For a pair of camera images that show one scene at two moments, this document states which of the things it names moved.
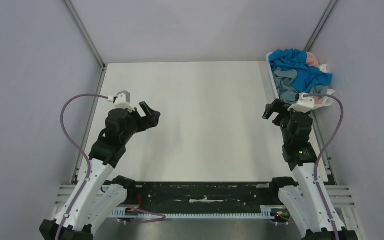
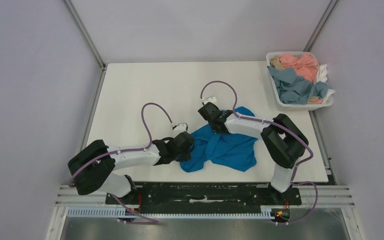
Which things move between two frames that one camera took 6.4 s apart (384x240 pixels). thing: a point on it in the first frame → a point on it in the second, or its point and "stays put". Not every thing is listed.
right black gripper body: x=281 y=114 → x=208 y=112
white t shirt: x=323 y=67 stays put
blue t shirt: x=308 y=76 → x=235 y=151
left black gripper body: x=135 y=126 → x=182 y=156
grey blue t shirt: x=283 y=79 stays put
